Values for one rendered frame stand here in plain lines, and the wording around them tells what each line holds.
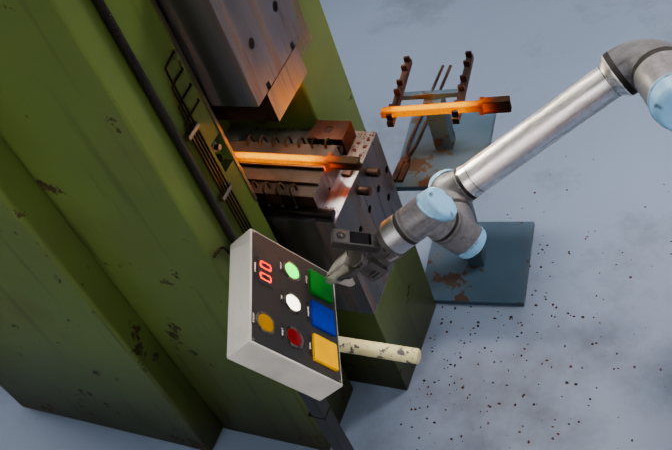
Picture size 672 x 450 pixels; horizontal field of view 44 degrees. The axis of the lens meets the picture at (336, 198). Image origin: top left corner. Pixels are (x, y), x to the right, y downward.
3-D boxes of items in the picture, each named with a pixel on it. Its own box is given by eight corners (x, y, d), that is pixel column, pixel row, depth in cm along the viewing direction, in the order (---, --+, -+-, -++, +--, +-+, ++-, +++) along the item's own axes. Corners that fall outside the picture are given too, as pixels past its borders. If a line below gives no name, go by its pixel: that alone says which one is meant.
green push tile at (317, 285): (331, 280, 215) (310, 267, 211) (333, 302, 210) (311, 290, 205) (326, 283, 216) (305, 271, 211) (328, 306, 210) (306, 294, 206)
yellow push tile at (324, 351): (337, 343, 201) (313, 332, 197) (339, 370, 195) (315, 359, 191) (331, 347, 201) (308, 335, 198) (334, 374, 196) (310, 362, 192)
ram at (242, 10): (314, 13, 231) (265, -123, 204) (259, 107, 209) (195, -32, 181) (190, 17, 250) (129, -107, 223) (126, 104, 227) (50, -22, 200)
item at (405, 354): (423, 353, 238) (419, 343, 234) (418, 369, 234) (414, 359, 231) (288, 332, 257) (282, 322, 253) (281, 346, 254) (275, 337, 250)
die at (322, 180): (343, 163, 254) (335, 143, 248) (320, 212, 242) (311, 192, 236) (227, 157, 272) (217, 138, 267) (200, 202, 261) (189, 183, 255)
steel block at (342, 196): (409, 225, 290) (376, 131, 260) (374, 314, 268) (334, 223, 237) (269, 213, 315) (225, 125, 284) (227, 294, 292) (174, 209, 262)
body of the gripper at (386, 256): (371, 285, 206) (407, 260, 200) (346, 270, 201) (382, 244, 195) (368, 262, 211) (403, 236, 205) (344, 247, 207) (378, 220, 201)
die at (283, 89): (307, 72, 230) (296, 44, 223) (279, 122, 218) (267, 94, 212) (182, 72, 248) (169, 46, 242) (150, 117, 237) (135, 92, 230)
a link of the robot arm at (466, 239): (483, 214, 207) (450, 191, 200) (494, 248, 198) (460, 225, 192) (454, 235, 211) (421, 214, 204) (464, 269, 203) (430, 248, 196)
